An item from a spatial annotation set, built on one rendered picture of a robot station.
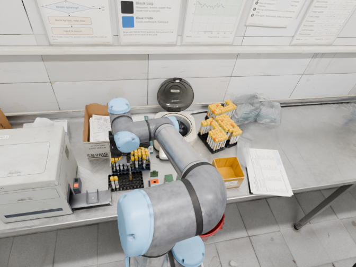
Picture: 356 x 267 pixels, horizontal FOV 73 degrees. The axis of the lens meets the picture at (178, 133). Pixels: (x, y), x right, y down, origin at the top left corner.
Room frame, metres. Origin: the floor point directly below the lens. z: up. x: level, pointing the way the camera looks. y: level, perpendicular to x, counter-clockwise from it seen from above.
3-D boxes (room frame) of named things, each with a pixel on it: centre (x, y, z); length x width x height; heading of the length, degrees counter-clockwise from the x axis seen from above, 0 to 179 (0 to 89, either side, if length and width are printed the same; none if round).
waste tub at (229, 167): (0.73, -0.29, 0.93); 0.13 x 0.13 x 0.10; 17
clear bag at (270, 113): (1.29, -0.59, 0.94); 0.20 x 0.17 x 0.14; 83
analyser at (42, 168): (0.50, 0.57, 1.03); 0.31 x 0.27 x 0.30; 108
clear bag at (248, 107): (1.26, -0.41, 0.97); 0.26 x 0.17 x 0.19; 123
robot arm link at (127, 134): (0.53, 0.16, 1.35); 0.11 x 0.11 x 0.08; 26
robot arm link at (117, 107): (0.61, 0.22, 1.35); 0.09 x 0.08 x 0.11; 26
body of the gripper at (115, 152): (0.61, 0.23, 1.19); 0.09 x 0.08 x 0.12; 109
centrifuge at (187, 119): (0.93, 0.02, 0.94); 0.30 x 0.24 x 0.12; 9
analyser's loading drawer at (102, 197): (0.47, 0.36, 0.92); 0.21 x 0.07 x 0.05; 108
